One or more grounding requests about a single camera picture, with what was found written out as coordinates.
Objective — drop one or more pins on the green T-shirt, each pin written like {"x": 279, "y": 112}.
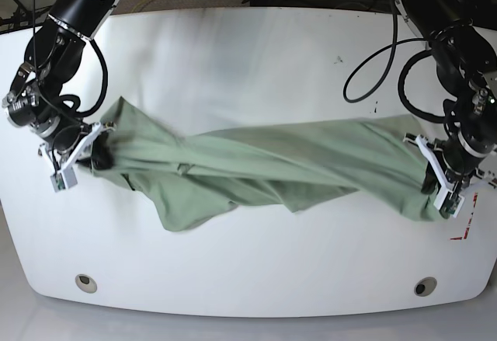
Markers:
{"x": 194, "y": 178}

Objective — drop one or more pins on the table grommet hole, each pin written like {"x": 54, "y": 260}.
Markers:
{"x": 86, "y": 284}
{"x": 425, "y": 287}

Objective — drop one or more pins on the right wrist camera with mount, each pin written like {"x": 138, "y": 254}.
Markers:
{"x": 63, "y": 177}

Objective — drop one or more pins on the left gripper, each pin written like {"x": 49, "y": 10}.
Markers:
{"x": 457, "y": 157}

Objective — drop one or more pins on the red tape rectangle marking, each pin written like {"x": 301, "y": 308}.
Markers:
{"x": 470, "y": 216}

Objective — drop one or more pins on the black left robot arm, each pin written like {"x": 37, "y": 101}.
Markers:
{"x": 466, "y": 68}

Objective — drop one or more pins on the black tripod legs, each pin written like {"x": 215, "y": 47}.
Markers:
{"x": 18, "y": 14}

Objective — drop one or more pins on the left table grommet hole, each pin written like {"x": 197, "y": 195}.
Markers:
{"x": 86, "y": 284}

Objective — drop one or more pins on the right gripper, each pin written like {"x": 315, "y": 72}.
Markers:
{"x": 64, "y": 137}

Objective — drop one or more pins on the right table grommet hole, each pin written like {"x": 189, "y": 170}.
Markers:
{"x": 425, "y": 287}

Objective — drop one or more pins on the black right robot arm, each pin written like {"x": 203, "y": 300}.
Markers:
{"x": 52, "y": 58}

